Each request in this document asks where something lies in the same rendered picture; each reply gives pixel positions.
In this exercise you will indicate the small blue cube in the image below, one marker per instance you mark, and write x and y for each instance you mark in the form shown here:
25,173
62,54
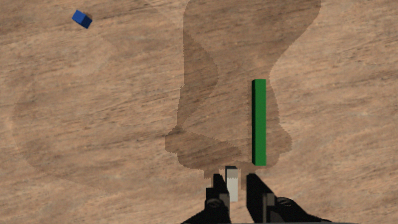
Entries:
82,19

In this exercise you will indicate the green rod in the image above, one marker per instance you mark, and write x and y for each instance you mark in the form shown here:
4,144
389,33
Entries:
259,122

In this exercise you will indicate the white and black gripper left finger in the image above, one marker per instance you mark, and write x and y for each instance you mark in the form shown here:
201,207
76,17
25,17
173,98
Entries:
214,211

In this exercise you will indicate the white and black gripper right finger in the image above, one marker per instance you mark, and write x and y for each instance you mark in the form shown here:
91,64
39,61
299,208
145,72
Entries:
264,208

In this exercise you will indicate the grey rod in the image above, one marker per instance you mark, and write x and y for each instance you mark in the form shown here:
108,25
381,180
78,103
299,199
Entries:
231,181

